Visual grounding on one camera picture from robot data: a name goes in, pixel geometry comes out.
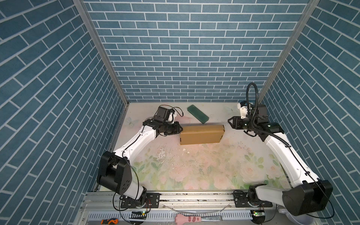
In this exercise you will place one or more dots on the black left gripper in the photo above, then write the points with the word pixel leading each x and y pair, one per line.
pixel 176 129

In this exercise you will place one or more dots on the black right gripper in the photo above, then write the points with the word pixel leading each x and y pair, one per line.
pixel 235 122

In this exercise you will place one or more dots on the brown cardboard box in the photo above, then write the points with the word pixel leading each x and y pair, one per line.
pixel 203 134

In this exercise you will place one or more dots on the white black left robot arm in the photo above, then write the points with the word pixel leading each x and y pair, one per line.
pixel 115 171

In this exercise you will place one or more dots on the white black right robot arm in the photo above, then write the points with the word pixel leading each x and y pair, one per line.
pixel 308 193

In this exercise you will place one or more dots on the dark green flat block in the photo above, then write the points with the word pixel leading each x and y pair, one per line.
pixel 198 114

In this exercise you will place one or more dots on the orange black screwdriver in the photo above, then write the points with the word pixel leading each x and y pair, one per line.
pixel 111 221

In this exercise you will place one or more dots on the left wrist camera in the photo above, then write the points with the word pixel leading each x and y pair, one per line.
pixel 172 116

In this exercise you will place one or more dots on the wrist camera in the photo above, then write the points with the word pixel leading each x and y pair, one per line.
pixel 243 108
pixel 172 116

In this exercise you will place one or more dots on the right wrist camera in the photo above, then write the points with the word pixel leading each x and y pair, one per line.
pixel 243 108

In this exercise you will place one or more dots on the pink handled knife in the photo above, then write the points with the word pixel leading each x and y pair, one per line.
pixel 181 219

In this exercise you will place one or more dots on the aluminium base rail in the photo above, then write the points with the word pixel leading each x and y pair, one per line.
pixel 163 206

